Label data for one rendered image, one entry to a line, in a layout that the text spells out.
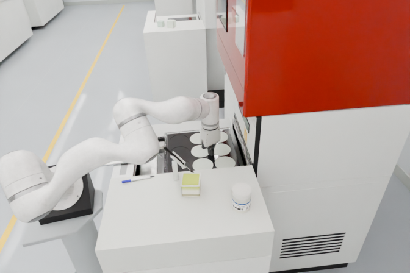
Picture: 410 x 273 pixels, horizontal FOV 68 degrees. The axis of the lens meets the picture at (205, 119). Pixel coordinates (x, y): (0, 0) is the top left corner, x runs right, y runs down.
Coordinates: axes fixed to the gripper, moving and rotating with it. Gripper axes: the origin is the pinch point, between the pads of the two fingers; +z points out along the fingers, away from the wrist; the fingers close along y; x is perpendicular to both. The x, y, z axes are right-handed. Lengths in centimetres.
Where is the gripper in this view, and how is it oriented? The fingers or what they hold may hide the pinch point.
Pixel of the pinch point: (210, 150)
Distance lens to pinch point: 153.3
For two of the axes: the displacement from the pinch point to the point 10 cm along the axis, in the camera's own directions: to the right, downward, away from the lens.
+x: 6.1, 4.2, -6.8
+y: -7.9, 3.5, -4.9
